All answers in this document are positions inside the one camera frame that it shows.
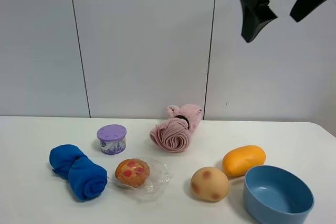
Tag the pink rolled towel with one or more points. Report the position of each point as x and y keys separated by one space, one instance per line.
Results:
x=174 y=135

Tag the blue plastic bowl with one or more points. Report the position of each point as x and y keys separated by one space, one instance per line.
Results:
x=274 y=195

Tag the purple lidded round container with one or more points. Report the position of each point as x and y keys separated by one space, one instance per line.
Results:
x=112 y=139

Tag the orange toy mango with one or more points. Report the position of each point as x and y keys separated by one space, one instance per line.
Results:
x=238 y=161

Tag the blue rolled towel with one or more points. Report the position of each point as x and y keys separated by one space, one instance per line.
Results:
x=86 y=179

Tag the toy muffin with red berries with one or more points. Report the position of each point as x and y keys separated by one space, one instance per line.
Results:
x=132 y=172

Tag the toy potato with brown spots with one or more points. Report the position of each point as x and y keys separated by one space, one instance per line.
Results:
x=210 y=184

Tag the clear plastic wrapper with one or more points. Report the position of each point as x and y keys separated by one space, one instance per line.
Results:
x=153 y=188

